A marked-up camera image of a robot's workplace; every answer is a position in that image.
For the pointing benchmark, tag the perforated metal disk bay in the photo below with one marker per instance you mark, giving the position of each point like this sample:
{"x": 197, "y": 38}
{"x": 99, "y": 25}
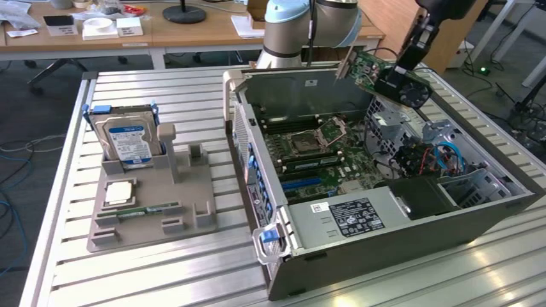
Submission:
{"x": 390, "y": 128}

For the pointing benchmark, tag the silver disk bay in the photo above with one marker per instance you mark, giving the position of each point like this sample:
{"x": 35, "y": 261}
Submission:
{"x": 482, "y": 182}

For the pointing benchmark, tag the blue disk caddy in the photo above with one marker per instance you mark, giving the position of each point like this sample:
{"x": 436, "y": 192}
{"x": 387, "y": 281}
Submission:
{"x": 101, "y": 109}

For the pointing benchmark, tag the silver CPU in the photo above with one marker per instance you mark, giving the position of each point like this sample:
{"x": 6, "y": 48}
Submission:
{"x": 119, "y": 192}

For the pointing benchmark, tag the grey parts rack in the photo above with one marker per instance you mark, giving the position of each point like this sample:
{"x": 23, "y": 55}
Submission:
{"x": 149, "y": 230}

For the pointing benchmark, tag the white control box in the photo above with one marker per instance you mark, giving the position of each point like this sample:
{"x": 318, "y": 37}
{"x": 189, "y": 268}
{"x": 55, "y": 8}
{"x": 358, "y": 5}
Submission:
{"x": 462, "y": 54}

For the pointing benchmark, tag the wooden cabinet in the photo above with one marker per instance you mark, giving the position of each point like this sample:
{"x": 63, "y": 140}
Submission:
{"x": 451, "y": 44}

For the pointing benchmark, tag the open grey PC case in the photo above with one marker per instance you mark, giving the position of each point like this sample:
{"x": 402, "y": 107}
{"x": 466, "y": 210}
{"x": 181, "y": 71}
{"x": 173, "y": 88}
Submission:
{"x": 383, "y": 262}

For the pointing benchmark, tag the flat white box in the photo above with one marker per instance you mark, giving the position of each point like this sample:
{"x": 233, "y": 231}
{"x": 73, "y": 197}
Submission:
{"x": 100, "y": 36}

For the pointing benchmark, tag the beige tape roll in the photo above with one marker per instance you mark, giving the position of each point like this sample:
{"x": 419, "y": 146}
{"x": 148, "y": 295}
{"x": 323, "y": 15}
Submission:
{"x": 80, "y": 4}

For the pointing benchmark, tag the CPU socket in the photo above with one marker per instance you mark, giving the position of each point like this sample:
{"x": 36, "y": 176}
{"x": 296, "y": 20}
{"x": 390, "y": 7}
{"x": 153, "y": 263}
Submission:
{"x": 304, "y": 144}

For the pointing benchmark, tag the green motherboard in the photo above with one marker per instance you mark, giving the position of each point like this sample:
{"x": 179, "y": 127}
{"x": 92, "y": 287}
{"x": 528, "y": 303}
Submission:
{"x": 354, "y": 166}

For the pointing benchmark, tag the white box black top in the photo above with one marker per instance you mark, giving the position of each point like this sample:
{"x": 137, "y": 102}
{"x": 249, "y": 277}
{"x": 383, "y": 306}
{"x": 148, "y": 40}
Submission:
{"x": 61, "y": 30}

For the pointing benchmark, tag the blue release latch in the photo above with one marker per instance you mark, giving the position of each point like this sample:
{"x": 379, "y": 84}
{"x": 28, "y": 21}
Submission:
{"x": 268, "y": 238}

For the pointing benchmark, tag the metal socket cover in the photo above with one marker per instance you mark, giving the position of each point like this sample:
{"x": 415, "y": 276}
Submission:
{"x": 334, "y": 128}

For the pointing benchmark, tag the hard disk blue label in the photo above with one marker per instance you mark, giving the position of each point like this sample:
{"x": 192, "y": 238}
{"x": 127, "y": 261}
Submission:
{"x": 128, "y": 140}

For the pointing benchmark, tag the blue expansion slot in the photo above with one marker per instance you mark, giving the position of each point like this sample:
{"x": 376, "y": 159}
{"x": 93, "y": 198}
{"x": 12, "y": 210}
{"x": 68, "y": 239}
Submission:
{"x": 300, "y": 184}

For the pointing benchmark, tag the grey mug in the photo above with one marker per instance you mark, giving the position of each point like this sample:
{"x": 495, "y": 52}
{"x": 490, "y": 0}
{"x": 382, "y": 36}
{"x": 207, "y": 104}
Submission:
{"x": 61, "y": 4}

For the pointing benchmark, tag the clear plastic bag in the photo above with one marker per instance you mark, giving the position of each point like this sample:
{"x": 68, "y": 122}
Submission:
{"x": 14, "y": 14}

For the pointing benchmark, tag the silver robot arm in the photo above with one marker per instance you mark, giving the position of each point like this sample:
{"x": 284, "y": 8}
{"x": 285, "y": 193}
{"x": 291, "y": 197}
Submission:
{"x": 281, "y": 38}

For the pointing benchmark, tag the white paper stack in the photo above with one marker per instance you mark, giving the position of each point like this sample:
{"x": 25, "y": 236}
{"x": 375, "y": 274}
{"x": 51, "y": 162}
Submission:
{"x": 247, "y": 30}

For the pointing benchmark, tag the green black graphics card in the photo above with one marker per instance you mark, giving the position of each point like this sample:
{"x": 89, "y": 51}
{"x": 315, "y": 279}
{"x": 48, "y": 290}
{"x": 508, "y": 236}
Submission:
{"x": 396, "y": 86}

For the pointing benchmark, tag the black expansion slot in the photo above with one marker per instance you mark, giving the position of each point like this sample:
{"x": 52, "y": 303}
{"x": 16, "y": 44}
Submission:
{"x": 298, "y": 176}

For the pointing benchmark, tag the brown cardboard box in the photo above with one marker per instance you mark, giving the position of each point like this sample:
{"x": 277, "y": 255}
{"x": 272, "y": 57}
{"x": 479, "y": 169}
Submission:
{"x": 255, "y": 11}

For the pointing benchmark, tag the red white card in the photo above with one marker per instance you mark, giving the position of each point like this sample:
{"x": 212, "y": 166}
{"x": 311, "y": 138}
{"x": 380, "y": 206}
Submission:
{"x": 21, "y": 33}

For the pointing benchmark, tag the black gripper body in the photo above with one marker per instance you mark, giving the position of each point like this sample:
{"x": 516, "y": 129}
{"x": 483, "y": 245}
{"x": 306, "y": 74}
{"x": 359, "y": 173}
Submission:
{"x": 447, "y": 9}

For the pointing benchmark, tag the wooden desk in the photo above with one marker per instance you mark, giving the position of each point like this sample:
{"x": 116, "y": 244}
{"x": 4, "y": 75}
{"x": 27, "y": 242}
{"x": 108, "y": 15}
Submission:
{"x": 191, "y": 35}

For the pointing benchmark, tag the white tape roll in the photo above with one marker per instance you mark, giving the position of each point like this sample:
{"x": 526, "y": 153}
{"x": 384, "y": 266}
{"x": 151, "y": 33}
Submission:
{"x": 88, "y": 25}

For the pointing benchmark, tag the silver chipset heatsink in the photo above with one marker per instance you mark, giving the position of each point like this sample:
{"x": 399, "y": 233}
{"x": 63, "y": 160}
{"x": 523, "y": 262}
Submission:
{"x": 351, "y": 187}

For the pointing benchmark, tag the black round lamp base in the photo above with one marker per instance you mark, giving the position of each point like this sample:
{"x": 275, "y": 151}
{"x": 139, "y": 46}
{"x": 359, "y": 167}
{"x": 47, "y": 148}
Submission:
{"x": 183, "y": 15}

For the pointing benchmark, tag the white labelled box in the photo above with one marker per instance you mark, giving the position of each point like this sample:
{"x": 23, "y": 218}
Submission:
{"x": 128, "y": 28}

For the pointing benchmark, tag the red small item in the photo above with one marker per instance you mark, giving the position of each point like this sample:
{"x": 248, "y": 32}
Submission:
{"x": 132, "y": 11}

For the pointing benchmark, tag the grey power supply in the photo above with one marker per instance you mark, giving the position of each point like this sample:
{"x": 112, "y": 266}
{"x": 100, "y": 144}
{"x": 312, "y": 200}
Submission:
{"x": 315, "y": 230}

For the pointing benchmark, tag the black power strip green light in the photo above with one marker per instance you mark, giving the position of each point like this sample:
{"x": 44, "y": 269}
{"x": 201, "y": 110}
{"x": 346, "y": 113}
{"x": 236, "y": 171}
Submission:
{"x": 483, "y": 69}

